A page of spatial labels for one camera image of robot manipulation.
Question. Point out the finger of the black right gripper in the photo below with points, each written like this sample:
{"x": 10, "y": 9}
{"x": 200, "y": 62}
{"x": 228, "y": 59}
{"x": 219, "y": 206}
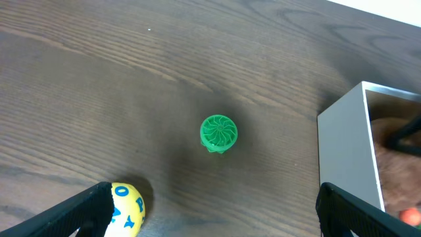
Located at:
{"x": 407, "y": 138}

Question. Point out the brown plush toy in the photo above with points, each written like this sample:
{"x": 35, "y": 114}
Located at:
{"x": 399, "y": 173}

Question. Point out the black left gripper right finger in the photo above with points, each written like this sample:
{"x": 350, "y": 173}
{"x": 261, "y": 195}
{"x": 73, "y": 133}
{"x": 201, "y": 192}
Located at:
{"x": 343, "y": 214}

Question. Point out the yellow ball blue letters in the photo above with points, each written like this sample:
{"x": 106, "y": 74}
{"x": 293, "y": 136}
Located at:
{"x": 129, "y": 211}

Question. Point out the white cardboard box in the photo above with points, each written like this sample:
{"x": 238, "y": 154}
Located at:
{"x": 345, "y": 144}

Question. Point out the green ribbed plastic cap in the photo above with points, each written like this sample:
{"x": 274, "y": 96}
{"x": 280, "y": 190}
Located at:
{"x": 218, "y": 133}

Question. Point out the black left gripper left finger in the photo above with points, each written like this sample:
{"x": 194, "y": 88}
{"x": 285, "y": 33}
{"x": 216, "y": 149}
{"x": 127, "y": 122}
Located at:
{"x": 87, "y": 213}

